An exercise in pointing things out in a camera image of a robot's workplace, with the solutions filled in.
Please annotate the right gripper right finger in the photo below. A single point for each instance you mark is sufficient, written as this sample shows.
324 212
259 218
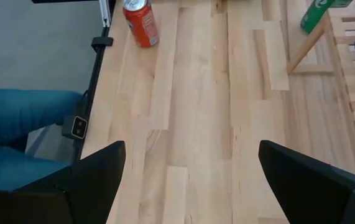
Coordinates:
320 199

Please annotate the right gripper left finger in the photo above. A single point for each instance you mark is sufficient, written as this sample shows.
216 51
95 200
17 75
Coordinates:
56 202

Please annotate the green Sprite can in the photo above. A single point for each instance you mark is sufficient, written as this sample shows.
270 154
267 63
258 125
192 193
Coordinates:
314 15

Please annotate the orange Fanta can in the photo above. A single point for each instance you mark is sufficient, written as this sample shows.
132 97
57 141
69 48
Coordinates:
143 28

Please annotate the black table control box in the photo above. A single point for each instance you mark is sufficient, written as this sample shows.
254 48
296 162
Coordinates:
78 127

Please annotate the person's leg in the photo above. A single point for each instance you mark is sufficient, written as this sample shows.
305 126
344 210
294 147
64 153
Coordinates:
15 118

